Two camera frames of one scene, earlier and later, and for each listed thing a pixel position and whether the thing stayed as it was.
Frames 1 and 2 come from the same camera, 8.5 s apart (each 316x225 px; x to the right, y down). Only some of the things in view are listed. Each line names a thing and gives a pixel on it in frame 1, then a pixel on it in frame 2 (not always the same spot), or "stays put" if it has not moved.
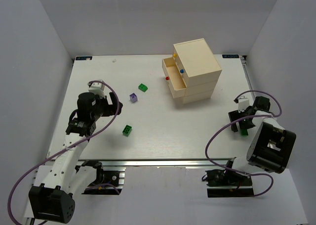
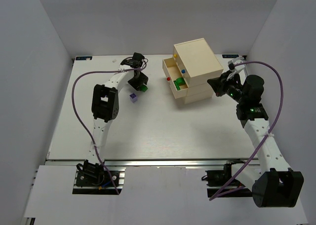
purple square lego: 133,97 stays put
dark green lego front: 127,130 to 180,81
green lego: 244,132 to 177,85
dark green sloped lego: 143,87 stays put
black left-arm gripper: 110,106 to 138,83
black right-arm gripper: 241,121 to 223,84
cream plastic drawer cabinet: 192,71 stays put
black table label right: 230,56 stays put
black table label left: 83,58 stays put
